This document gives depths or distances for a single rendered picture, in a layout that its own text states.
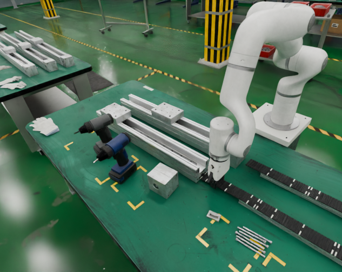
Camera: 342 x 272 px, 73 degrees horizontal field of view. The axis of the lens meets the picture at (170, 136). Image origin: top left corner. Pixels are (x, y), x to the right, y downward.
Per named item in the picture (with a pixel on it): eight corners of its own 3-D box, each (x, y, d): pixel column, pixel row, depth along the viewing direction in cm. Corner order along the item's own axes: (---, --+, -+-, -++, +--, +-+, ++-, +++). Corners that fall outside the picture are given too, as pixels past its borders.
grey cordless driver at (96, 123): (122, 148, 129) (113, 115, 116) (88, 165, 120) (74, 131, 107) (115, 142, 134) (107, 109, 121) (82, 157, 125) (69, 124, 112)
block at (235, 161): (248, 155, 118) (250, 141, 112) (235, 169, 111) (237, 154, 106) (232, 148, 123) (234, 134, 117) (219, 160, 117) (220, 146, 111)
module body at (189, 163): (208, 170, 112) (209, 157, 106) (195, 183, 106) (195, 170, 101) (112, 115, 157) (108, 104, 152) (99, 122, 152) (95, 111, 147)
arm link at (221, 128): (236, 149, 90) (218, 139, 96) (241, 121, 82) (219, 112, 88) (224, 161, 86) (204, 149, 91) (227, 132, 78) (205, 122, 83)
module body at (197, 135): (230, 150, 122) (231, 137, 117) (219, 160, 117) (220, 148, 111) (133, 104, 168) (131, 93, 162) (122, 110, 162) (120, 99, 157)
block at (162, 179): (181, 182, 107) (181, 168, 101) (166, 199, 100) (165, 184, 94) (165, 173, 112) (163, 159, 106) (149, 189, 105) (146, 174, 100)
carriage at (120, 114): (132, 120, 141) (130, 110, 137) (118, 128, 135) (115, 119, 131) (116, 111, 150) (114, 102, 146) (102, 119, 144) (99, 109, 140)
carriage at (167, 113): (183, 120, 137) (183, 110, 133) (171, 128, 131) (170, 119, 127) (165, 111, 146) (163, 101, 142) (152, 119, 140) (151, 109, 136)
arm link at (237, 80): (280, 73, 73) (250, 157, 85) (236, 62, 82) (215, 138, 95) (269, 74, 66) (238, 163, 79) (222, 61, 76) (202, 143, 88)
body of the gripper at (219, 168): (220, 164, 87) (218, 184, 94) (234, 150, 93) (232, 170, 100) (203, 156, 92) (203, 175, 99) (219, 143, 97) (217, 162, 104)
